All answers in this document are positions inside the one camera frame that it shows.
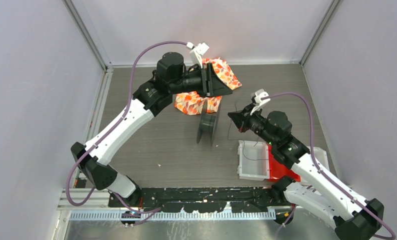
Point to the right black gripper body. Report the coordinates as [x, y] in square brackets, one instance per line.
[254, 122]

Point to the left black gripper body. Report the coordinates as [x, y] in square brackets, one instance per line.
[206, 80]

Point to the black cable spool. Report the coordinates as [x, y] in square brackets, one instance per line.
[208, 123]

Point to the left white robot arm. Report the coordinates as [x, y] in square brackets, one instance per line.
[171, 77]

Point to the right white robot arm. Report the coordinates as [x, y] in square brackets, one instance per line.
[351, 215]

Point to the orange floral cloth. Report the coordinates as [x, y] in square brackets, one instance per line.
[191, 103]

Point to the red plastic bin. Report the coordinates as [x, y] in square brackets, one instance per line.
[277, 170]

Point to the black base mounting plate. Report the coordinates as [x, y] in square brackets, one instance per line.
[246, 199]

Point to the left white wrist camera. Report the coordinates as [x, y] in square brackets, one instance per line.
[196, 52]

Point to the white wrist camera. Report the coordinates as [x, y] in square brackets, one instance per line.
[258, 99]
[196, 52]

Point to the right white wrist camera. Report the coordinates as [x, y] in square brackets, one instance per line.
[258, 99]

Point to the slotted cable duct rail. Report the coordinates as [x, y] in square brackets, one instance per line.
[124, 215]

